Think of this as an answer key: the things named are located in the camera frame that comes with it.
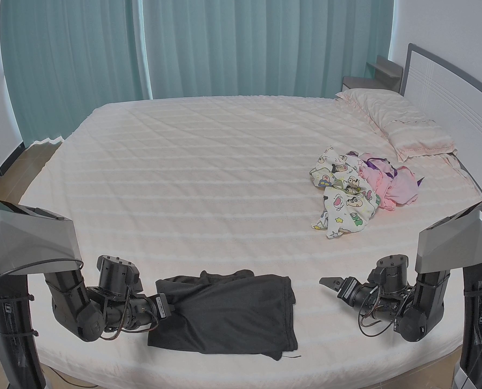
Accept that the cream pillow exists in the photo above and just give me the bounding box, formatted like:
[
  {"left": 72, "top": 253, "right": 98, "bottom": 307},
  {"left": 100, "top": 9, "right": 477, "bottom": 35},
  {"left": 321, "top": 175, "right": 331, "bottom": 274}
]
[{"left": 334, "top": 88, "right": 458, "bottom": 162}]

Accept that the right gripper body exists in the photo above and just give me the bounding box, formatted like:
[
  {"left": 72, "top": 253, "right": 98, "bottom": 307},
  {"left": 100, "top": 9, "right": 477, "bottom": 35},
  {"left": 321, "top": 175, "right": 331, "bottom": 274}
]
[{"left": 337, "top": 276, "right": 382, "bottom": 312}]

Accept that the black garment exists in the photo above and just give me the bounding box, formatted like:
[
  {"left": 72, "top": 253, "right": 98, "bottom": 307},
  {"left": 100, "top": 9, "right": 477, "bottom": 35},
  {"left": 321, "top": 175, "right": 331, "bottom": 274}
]
[{"left": 147, "top": 270, "right": 302, "bottom": 361}]

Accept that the black cable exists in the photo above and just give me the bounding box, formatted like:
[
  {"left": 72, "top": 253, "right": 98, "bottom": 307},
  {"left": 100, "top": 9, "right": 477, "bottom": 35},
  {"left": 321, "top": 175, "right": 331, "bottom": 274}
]
[
  {"left": 358, "top": 288, "right": 401, "bottom": 338},
  {"left": 42, "top": 365, "right": 97, "bottom": 389},
  {"left": 0, "top": 259, "right": 84, "bottom": 299},
  {"left": 101, "top": 298, "right": 160, "bottom": 343}
]

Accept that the white printed garment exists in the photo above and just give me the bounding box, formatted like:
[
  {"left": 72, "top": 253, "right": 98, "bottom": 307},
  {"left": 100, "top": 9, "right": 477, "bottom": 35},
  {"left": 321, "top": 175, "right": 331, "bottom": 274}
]
[{"left": 309, "top": 146, "right": 381, "bottom": 240}]

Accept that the grey bedside table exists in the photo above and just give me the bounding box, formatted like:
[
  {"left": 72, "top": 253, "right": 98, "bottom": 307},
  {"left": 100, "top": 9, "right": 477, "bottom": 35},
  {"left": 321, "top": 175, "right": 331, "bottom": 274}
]
[{"left": 342, "top": 54, "right": 404, "bottom": 94}]

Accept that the blue-green curtain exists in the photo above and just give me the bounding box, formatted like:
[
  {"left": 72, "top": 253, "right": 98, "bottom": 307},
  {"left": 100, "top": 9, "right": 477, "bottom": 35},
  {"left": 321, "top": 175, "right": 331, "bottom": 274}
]
[
  {"left": 137, "top": 0, "right": 395, "bottom": 99},
  {"left": 0, "top": 0, "right": 152, "bottom": 147}
]

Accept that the pink garment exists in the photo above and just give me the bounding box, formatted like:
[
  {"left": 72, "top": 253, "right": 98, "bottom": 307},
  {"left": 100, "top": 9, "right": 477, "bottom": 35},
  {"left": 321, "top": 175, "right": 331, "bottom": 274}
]
[{"left": 358, "top": 152, "right": 426, "bottom": 212}]

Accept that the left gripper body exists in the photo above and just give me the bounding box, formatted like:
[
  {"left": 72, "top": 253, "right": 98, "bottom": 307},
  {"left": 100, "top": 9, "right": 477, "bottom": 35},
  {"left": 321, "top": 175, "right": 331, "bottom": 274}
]
[{"left": 123, "top": 293, "right": 173, "bottom": 330}]

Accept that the bed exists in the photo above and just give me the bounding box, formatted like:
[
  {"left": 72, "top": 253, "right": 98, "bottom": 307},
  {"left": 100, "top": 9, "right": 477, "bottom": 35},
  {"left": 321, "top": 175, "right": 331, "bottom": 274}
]
[{"left": 16, "top": 43, "right": 482, "bottom": 384}]

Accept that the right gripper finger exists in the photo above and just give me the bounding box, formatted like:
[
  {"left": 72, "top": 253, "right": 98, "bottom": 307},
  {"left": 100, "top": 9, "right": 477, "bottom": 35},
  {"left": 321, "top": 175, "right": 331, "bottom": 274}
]
[{"left": 319, "top": 276, "right": 346, "bottom": 296}]

